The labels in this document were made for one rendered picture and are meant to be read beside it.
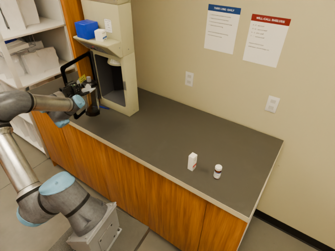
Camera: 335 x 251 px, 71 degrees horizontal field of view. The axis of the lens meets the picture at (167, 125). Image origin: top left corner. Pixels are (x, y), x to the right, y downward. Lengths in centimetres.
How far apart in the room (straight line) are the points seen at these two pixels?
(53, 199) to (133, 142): 75
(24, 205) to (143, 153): 72
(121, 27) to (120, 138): 70
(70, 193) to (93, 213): 12
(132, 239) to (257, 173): 78
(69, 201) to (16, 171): 26
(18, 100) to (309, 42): 143
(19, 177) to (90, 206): 30
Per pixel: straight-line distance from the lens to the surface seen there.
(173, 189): 149
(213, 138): 162
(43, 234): 246
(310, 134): 175
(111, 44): 151
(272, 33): 154
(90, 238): 97
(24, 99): 112
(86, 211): 97
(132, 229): 119
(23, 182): 108
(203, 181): 135
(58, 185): 95
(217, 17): 163
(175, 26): 180
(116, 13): 152
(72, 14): 177
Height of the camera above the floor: 198
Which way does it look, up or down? 38 degrees down
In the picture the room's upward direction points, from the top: 1 degrees clockwise
